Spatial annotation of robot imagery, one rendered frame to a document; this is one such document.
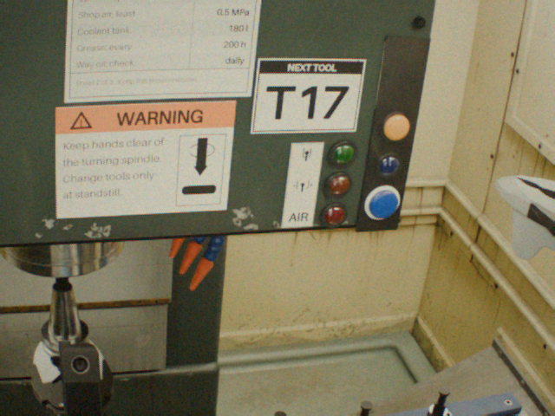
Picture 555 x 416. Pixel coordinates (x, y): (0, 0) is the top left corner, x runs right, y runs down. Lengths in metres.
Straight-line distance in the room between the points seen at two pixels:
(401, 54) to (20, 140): 0.34
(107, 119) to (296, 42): 0.17
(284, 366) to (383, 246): 0.41
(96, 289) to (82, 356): 0.63
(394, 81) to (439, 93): 1.29
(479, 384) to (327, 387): 0.46
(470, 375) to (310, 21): 1.36
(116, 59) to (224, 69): 0.09
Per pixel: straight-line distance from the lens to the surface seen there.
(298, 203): 0.80
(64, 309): 1.05
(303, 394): 2.19
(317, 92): 0.75
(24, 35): 0.69
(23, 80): 0.70
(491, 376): 1.97
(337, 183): 0.79
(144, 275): 1.58
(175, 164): 0.75
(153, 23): 0.69
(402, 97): 0.78
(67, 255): 0.93
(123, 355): 1.69
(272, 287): 2.17
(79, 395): 0.97
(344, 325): 2.31
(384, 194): 0.82
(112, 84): 0.71
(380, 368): 2.31
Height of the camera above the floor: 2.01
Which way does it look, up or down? 29 degrees down
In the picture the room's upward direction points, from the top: 7 degrees clockwise
